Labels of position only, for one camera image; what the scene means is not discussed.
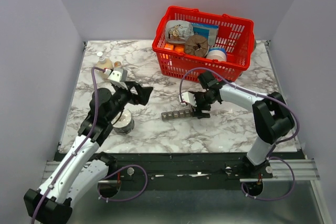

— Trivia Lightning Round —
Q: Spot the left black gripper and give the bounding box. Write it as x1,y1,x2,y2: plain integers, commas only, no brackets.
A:
108,81,153,122

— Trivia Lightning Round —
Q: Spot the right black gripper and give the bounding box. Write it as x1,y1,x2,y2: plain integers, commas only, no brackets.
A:
191,91,216,119

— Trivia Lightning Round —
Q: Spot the grey weekly pill organizer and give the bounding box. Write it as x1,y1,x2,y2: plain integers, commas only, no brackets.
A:
161,110,193,121

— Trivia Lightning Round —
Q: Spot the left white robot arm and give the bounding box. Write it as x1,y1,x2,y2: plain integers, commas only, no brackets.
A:
24,81,153,223

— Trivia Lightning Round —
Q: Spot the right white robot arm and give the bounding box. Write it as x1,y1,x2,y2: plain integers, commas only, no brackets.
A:
180,71,295,178

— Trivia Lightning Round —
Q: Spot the small amber bottle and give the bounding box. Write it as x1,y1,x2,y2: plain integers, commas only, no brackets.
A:
113,61,122,68

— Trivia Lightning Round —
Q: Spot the yellow liquid bottle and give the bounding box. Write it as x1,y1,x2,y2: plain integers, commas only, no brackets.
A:
96,52,113,81

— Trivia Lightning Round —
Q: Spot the orange small box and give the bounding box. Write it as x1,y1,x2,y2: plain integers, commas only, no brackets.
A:
164,43,174,51

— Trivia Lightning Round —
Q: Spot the white blue tub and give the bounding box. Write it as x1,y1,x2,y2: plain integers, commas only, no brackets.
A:
206,47,227,61

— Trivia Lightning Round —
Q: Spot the orange fruit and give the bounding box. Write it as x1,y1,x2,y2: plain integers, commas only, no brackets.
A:
174,45,184,54

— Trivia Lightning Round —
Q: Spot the brown round paper package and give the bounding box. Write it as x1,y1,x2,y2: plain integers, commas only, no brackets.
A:
184,35,209,58

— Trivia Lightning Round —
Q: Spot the silver snack pouch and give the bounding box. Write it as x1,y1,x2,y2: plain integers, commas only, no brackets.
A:
165,20,194,44

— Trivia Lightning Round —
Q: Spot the blue packet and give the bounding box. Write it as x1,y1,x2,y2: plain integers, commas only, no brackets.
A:
192,23,219,46

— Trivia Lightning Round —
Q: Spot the red plastic shopping basket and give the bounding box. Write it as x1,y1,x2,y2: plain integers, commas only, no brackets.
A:
152,6,255,82

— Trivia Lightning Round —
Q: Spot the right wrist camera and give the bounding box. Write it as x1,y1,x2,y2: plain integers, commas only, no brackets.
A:
178,92,197,107

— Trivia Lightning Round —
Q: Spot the black table front rail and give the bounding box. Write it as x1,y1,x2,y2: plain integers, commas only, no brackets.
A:
54,152,307,192

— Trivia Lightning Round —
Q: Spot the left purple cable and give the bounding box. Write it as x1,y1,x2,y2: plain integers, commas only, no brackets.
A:
30,67,111,224

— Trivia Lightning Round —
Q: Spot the purple cable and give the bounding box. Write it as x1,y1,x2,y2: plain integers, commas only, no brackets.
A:
30,67,111,224
178,68,301,201

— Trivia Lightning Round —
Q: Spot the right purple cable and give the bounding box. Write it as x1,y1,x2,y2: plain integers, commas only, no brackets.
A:
178,68,301,201

